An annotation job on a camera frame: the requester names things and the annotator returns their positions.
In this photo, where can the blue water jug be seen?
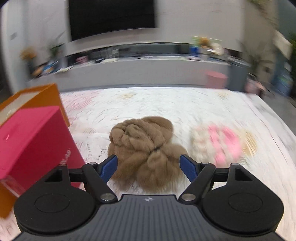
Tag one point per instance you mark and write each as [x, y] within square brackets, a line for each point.
[284, 83]

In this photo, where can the small pink heater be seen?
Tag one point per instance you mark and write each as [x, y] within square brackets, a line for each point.
[253, 85]

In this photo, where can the wall-mounted black television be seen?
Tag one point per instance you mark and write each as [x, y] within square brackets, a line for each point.
[89, 18]

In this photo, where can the teddy bear on console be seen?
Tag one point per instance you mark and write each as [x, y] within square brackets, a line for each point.
[204, 43]

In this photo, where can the pink round waste bin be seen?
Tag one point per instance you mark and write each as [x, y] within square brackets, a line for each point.
[216, 80]

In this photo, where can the white quilted mat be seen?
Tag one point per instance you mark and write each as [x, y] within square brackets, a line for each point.
[253, 199]

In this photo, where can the white marble TV console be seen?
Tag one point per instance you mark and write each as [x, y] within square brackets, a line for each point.
[138, 65]

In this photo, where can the grey lidded trash can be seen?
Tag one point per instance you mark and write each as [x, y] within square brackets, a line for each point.
[238, 71]

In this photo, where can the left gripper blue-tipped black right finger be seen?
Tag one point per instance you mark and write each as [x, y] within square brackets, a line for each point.
[200, 175]

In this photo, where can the brown fluffy towel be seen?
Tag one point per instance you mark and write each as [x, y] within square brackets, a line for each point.
[146, 154]

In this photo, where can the red-lidded clear box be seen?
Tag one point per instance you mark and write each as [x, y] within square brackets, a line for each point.
[33, 142]

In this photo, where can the pink white fluffy cloth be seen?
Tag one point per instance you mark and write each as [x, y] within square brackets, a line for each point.
[221, 145]

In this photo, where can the green potted floor plant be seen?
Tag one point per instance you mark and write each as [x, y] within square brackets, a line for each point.
[256, 58]

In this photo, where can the orange cardboard storage box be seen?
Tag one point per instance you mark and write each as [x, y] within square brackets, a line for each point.
[40, 96]

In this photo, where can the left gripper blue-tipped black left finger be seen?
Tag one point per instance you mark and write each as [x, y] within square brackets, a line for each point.
[96, 176]

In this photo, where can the white hanging tote bag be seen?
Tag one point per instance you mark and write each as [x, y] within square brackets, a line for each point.
[281, 43]

